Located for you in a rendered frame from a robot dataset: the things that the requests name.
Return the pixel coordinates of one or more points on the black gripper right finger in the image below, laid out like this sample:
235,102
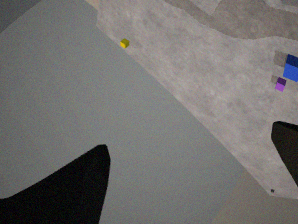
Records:
285,139

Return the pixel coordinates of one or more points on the purple block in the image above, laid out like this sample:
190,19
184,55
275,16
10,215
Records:
280,84

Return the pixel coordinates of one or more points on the blue block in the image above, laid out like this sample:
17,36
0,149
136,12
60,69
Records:
291,68

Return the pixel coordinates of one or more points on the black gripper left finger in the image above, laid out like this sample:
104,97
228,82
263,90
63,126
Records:
73,195

